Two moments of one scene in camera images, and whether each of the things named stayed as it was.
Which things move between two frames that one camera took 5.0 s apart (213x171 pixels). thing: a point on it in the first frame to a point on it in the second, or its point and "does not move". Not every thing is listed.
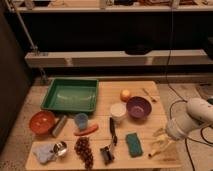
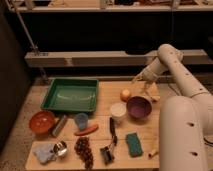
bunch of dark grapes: [84, 150] does not move
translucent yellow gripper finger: [159, 132] to [138, 77]
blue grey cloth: [44, 152] does not move
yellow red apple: [125, 95] does not move
